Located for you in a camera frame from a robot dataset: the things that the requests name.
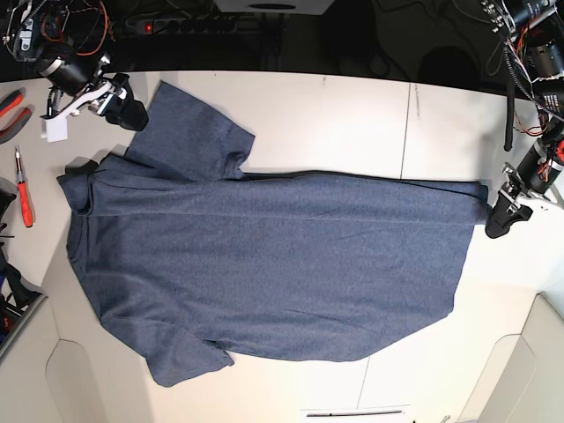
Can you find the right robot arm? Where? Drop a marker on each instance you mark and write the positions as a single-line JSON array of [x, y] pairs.
[[64, 42]]

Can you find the orange handled screwdriver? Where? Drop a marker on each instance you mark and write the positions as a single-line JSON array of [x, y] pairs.
[[25, 207]]

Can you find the orange grey pliers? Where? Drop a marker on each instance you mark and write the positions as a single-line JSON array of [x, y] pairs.
[[13, 105]]

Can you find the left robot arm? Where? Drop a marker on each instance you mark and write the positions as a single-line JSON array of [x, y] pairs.
[[531, 33]]

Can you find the black power strip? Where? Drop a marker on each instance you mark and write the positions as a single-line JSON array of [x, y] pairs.
[[209, 24]]

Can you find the blue t-shirt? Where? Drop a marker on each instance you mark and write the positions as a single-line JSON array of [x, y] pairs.
[[187, 260]]

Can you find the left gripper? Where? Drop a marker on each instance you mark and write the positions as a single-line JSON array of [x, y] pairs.
[[532, 178]]

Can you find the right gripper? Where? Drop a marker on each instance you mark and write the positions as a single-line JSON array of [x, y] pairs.
[[75, 76]]

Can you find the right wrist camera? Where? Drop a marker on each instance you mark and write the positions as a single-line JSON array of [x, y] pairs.
[[54, 130]]

